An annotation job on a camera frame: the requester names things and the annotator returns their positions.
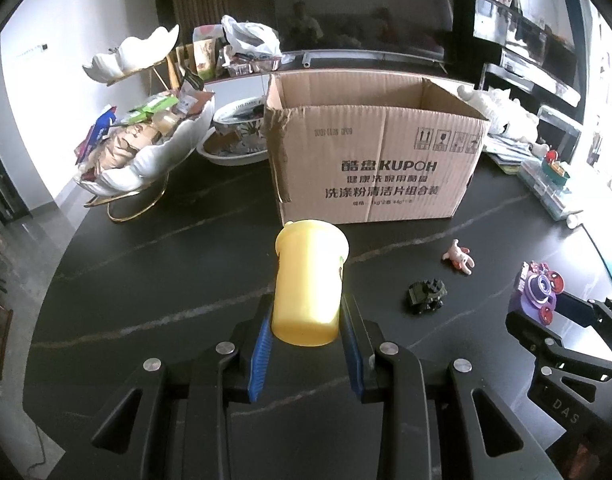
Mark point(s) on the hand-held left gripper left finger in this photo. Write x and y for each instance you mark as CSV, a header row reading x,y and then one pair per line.
x,y
260,355

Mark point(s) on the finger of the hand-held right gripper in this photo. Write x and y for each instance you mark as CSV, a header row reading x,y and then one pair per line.
x,y
530,335
600,315

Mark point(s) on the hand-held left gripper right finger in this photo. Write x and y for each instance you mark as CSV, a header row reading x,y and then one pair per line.
x,y
351,355

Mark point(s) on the purple toy camera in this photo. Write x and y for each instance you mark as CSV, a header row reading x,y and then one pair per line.
x,y
538,287

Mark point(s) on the yellow plastic cup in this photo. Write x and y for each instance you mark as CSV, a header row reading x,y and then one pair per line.
x,y
308,290

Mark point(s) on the green toy tank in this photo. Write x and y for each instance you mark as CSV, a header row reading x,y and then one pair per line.
x,y
425,297

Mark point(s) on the pink rabbit figurine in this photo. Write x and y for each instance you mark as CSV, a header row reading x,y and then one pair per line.
x,y
458,257

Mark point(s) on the brown cardboard box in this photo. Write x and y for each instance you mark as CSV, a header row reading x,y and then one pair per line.
x,y
375,170

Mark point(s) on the black marble desktop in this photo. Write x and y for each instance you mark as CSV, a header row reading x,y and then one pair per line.
x,y
161,285

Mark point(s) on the person's right hand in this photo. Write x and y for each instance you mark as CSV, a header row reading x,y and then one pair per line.
x,y
588,460

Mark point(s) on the clear plastic storage box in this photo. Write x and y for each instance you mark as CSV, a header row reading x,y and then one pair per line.
x,y
548,192

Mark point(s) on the red and green toy boat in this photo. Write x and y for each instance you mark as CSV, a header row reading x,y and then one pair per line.
x,y
555,166

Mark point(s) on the small white figurine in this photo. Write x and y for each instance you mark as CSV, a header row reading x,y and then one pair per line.
x,y
539,149

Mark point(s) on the stack of papers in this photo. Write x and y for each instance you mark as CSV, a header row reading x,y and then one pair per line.
x,y
508,155

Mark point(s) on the clear acrylic case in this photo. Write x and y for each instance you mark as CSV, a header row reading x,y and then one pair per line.
x,y
560,125

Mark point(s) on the white shallow basin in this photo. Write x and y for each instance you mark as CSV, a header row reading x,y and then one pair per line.
x,y
231,159

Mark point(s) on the white plush toy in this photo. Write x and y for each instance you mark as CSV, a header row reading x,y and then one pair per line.
x,y
500,112

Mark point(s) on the white shell two-tier stand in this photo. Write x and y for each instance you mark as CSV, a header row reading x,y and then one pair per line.
x,y
151,155

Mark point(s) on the floral ceramic bowl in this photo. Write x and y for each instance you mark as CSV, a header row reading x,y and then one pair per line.
x,y
238,127

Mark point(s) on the white shell snack bowl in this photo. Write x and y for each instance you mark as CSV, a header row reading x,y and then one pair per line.
x,y
131,135

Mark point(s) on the white plastic tube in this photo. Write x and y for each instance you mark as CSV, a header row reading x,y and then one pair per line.
x,y
307,59

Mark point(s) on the white plastic bag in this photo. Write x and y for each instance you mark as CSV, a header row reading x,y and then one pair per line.
x,y
248,37

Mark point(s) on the black television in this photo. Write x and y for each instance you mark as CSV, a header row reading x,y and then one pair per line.
x,y
366,5

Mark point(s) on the black wall shelf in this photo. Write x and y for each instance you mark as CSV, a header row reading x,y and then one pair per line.
x,y
530,45

